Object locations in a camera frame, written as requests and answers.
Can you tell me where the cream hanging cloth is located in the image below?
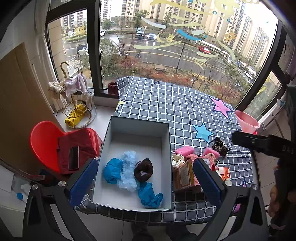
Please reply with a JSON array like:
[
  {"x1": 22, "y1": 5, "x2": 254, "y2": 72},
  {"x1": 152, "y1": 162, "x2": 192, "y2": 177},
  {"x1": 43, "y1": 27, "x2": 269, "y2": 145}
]
[{"x1": 48, "y1": 81, "x2": 66, "y2": 100}]

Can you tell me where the yellow cloth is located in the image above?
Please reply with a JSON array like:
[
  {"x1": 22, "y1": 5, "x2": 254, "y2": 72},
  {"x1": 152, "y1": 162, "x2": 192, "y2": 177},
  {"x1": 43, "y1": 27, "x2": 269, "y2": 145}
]
[{"x1": 65, "y1": 103, "x2": 87, "y2": 128}]

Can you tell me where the white plastic bottle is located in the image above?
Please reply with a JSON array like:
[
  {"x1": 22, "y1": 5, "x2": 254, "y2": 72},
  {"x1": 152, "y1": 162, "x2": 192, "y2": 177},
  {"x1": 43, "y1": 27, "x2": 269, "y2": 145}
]
[{"x1": 11, "y1": 175, "x2": 31, "y2": 203}]

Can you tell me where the dark red knitted pot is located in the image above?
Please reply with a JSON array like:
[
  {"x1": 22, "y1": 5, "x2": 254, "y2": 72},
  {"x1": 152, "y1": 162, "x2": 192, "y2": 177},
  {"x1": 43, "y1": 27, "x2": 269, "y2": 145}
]
[{"x1": 107, "y1": 82, "x2": 119, "y2": 98}]

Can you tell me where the light blue fluffy scrunchie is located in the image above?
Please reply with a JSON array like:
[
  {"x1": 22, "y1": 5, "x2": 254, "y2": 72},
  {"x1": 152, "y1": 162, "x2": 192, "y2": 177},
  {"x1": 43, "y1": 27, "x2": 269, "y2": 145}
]
[{"x1": 117, "y1": 151, "x2": 138, "y2": 192}]

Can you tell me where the white polka dot scrunchie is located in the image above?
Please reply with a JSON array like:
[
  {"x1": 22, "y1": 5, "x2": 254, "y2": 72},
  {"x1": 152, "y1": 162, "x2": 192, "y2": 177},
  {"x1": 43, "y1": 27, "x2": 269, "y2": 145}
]
[{"x1": 171, "y1": 154, "x2": 186, "y2": 168}]

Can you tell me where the floral printed packet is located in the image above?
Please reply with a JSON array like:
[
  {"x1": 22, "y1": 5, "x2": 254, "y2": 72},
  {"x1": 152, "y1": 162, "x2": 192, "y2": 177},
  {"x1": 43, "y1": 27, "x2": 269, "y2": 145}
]
[{"x1": 216, "y1": 167, "x2": 230, "y2": 181}]

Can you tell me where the lilac hanging towel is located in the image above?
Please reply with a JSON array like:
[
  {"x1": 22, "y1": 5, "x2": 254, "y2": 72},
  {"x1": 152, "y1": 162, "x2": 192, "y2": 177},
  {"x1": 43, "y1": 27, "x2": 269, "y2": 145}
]
[{"x1": 64, "y1": 74, "x2": 88, "y2": 97}]

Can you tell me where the checkered star tablecloth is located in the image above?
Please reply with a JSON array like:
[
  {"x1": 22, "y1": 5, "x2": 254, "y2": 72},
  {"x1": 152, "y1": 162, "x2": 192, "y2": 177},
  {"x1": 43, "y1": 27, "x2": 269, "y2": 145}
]
[{"x1": 76, "y1": 76, "x2": 257, "y2": 225}]

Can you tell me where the pink plastic bucket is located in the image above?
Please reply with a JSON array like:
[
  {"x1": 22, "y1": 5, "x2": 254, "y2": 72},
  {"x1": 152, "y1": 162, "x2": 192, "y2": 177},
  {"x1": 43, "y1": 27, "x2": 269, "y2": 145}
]
[{"x1": 234, "y1": 110, "x2": 260, "y2": 134}]

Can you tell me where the leopard print scrunchie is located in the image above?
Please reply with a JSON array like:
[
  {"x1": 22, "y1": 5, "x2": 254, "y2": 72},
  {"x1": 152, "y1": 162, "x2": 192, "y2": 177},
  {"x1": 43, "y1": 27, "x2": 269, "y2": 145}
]
[{"x1": 212, "y1": 137, "x2": 228, "y2": 157}]

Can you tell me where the black smartphone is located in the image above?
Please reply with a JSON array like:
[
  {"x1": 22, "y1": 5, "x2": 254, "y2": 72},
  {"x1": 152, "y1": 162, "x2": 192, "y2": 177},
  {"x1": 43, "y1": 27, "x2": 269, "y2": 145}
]
[{"x1": 68, "y1": 146, "x2": 79, "y2": 171}]

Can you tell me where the brown wooden cabinet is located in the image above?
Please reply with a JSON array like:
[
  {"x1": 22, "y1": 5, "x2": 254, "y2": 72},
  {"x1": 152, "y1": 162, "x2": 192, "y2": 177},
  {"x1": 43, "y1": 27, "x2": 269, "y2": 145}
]
[{"x1": 1, "y1": 43, "x2": 58, "y2": 173}]

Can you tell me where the grey open storage box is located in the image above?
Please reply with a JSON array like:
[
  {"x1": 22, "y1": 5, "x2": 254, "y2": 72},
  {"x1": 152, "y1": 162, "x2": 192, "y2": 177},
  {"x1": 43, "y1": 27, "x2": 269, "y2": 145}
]
[{"x1": 92, "y1": 116, "x2": 173, "y2": 212}]

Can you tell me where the blue cloth bundle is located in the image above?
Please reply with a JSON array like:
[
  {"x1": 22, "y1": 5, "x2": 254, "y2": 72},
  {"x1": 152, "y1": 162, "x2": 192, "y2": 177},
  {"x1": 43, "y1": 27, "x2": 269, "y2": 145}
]
[{"x1": 103, "y1": 158, "x2": 123, "y2": 184}]

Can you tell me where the red plastic chair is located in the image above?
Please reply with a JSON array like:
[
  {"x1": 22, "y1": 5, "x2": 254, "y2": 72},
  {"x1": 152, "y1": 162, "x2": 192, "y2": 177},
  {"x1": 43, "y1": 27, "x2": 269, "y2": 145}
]
[{"x1": 30, "y1": 120, "x2": 103, "y2": 175}]

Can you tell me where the gold wire stand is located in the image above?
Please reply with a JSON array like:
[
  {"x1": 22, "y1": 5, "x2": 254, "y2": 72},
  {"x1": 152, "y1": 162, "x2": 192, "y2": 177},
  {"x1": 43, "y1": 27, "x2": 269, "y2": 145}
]
[{"x1": 60, "y1": 61, "x2": 96, "y2": 129}]

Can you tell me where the blue crumpled cloth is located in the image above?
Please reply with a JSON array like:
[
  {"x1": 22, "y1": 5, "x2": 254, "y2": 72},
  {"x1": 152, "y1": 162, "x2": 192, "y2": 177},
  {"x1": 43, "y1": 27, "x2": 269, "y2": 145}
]
[{"x1": 138, "y1": 182, "x2": 163, "y2": 208}]

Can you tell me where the pink patterned tissue box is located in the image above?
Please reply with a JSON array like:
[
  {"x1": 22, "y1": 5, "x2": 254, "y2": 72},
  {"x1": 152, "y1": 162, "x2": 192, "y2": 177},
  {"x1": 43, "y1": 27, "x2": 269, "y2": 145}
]
[{"x1": 174, "y1": 154, "x2": 202, "y2": 193}]

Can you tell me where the red folded garment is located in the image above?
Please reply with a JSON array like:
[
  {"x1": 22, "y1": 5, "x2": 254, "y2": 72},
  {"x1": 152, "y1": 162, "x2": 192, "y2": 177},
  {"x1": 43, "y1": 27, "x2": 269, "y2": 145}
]
[{"x1": 57, "y1": 128, "x2": 99, "y2": 174}]

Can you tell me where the dark brown plush item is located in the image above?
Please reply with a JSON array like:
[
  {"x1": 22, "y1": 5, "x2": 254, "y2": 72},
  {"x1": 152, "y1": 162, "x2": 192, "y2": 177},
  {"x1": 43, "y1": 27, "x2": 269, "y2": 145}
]
[{"x1": 133, "y1": 158, "x2": 154, "y2": 183}]

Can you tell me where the pink foam sponge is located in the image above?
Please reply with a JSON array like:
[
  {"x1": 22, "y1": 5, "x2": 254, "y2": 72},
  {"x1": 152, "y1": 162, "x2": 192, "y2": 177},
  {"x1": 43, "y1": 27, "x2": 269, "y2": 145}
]
[
  {"x1": 202, "y1": 147, "x2": 220, "y2": 160},
  {"x1": 175, "y1": 146, "x2": 195, "y2": 157}
]

